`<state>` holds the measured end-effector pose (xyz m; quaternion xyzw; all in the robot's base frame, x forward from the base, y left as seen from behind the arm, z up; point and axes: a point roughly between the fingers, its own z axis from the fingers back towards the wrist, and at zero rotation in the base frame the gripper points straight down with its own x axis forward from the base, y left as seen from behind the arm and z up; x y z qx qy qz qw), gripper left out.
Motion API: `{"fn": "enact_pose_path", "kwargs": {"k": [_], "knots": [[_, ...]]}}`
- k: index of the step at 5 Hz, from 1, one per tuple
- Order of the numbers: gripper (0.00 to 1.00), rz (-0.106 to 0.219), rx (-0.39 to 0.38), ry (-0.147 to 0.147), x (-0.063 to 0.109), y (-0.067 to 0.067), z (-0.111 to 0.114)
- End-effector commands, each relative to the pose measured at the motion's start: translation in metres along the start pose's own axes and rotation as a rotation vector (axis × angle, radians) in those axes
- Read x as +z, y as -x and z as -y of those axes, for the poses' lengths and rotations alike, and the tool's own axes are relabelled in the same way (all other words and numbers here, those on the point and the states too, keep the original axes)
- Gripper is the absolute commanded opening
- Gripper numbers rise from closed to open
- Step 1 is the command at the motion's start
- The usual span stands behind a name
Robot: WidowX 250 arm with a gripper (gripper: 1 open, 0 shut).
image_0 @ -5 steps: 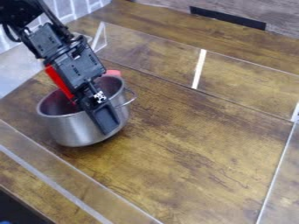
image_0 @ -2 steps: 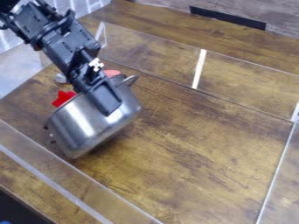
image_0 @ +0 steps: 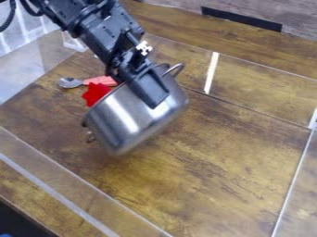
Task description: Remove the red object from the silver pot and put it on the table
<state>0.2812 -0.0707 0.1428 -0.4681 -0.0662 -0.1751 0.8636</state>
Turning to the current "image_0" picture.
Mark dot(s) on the clear acrylic triangular bracket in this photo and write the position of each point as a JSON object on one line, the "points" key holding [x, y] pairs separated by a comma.
{"points": [[73, 43]]}

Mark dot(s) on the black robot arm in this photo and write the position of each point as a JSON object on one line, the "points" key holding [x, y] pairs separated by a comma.
{"points": [[55, 10]]}

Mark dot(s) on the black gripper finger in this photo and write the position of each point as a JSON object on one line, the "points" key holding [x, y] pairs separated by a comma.
{"points": [[134, 69]]}

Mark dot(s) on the silver metal pot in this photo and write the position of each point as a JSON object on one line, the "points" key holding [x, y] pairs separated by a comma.
{"points": [[122, 121]]}

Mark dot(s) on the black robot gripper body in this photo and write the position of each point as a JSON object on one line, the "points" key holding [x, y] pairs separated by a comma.
{"points": [[107, 29]]}

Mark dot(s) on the small pink oval object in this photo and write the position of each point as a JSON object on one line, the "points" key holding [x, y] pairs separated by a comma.
{"points": [[70, 82]]}

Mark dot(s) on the red star-shaped block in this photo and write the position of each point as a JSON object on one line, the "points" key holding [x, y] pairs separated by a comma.
{"points": [[95, 93]]}

